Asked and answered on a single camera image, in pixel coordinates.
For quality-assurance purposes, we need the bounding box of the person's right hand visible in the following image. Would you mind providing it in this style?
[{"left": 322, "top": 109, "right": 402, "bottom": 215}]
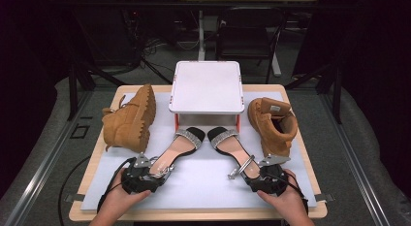
[{"left": 256, "top": 168, "right": 310, "bottom": 221}]

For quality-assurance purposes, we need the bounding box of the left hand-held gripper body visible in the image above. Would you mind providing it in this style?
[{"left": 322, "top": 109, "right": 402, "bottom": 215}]
[{"left": 120, "top": 152, "right": 163, "bottom": 195}]

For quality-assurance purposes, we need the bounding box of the black floor cable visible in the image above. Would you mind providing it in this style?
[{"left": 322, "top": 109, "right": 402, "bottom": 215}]
[{"left": 57, "top": 155, "right": 92, "bottom": 226}]

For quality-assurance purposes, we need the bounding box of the black folding chair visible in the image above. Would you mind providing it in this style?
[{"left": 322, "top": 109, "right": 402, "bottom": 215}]
[{"left": 216, "top": 6, "right": 289, "bottom": 84}]

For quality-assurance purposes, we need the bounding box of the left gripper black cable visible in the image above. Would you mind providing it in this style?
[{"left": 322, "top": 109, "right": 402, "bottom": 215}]
[{"left": 96, "top": 157, "right": 137, "bottom": 214}]

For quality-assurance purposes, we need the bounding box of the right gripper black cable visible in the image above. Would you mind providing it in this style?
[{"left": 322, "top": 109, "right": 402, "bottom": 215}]
[{"left": 284, "top": 172, "right": 310, "bottom": 214}]

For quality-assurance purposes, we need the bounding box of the person's left hand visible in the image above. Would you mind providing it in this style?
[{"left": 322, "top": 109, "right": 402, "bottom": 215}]
[{"left": 96, "top": 169, "right": 152, "bottom": 221}]

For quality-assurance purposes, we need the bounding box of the white shoe rack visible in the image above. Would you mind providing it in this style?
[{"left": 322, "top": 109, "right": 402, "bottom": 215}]
[{"left": 168, "top": 60, "right": 245, "bottom": 137}]

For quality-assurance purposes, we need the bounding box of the aluminium frame rail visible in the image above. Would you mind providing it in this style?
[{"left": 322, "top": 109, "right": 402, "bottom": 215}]
[
  {"left": 318, "top": 89, "right": 392, "bottom": 226},
  {"left": 4, "top": 89, "right": 95, "bottom": 226}
]

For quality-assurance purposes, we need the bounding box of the grey tape strip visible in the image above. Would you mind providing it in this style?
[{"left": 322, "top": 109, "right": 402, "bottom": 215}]
[
  {"left": 314, "top": 193, "right": 335, "bottom": 203},
  {"left": 64, "top": 193, "right": 85, "bottom": 204}
]

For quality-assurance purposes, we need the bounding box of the black metal stand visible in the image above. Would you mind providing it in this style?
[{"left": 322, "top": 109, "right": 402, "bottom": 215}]
[
  {"left": 284, "top": 62, "right": 343, "bottom": 125},
  {"left": 66, "top": 57, "right": 129, "bottom": 122}
]

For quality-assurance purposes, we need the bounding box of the bundle of black cables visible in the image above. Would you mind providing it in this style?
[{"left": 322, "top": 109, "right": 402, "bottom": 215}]
[{"left": 120, "top": 9, "right": 174, "bottom": 84}]

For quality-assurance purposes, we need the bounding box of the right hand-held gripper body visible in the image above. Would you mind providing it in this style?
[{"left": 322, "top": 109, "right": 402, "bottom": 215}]
[{"left": 248, "top": 153, "right": 292, "bottom": 197}]

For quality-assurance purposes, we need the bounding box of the black rhinestone strap sandal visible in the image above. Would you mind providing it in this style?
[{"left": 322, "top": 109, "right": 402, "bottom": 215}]
[
  {"left": 206, "top": 126, "right": 264, "bottom": 185},
  {"left": 146, "top": 126, "right": 206, "bottom": 181}
]

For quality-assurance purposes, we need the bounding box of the tan suede boot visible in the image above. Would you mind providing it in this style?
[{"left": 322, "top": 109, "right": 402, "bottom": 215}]
[
  {"left": 101, "top": 83, "right": 157, "bottom": 154},
  {"left": 247, "top": 96, "right": 299, "bottom": 159}
]

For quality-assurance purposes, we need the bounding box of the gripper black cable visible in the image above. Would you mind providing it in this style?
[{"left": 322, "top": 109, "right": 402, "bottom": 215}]
[
  {"left": 284, "top": 172, "right": 310, "bottom": 214},
  {"left": 96, "top": 157, "right": 137, "bottom": 214}
]

